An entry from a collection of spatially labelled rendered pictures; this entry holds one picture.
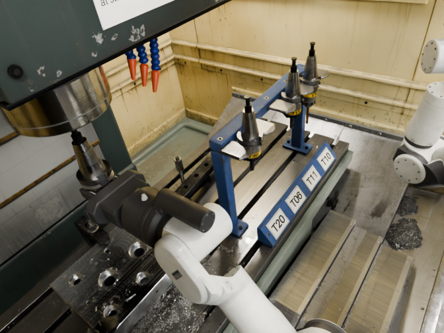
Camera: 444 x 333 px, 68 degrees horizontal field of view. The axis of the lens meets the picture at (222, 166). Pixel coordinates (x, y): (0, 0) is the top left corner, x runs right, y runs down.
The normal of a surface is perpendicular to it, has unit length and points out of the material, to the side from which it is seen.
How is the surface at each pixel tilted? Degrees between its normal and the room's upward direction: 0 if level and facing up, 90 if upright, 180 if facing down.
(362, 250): 8
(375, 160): 24
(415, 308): 17
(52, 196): 90
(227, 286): 38
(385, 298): 8
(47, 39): 90
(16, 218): 90
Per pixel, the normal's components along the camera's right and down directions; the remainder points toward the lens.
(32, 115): 0.03, 0.65
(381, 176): -0.34, -0.45
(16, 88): 0.80, 0.33
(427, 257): -0.34, -0.81
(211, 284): 0.48, -0.49
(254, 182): -0.11, -0.75
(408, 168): -0.83, 0.43
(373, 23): -0.59, 0.58
